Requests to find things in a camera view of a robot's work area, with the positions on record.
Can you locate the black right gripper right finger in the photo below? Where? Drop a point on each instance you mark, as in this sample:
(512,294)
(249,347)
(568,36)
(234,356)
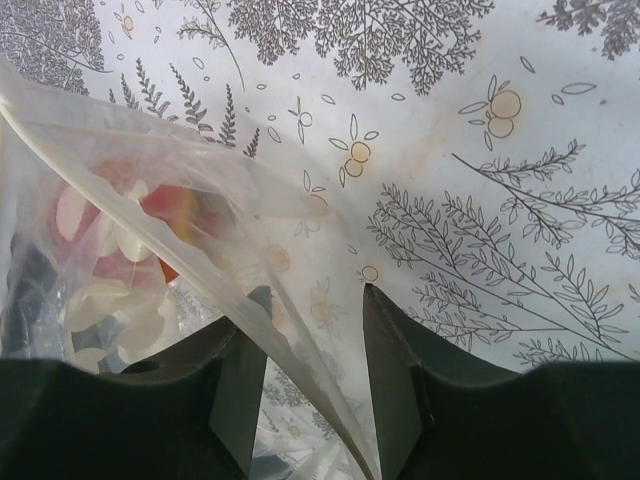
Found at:
(443,413)

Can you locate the red fake food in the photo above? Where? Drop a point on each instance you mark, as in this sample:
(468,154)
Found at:
(121,224)

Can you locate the polka dot zip top bag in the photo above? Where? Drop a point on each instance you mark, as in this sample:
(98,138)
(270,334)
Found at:
(290,282)

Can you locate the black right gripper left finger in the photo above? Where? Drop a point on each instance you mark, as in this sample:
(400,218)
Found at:
(187,412)

